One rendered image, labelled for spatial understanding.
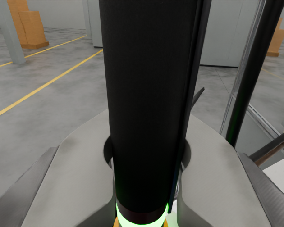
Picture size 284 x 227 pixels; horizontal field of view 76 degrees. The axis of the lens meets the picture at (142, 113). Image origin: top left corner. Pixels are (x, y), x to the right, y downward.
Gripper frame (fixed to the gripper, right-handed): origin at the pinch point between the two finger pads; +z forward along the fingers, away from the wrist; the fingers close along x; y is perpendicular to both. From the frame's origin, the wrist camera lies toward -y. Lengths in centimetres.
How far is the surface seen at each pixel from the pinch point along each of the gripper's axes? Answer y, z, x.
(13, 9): 23, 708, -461
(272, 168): 29.1, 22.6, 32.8
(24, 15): 40, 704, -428
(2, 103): 152, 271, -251
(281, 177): 28.8, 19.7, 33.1
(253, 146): 71, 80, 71
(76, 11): 50, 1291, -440
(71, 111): 152, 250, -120
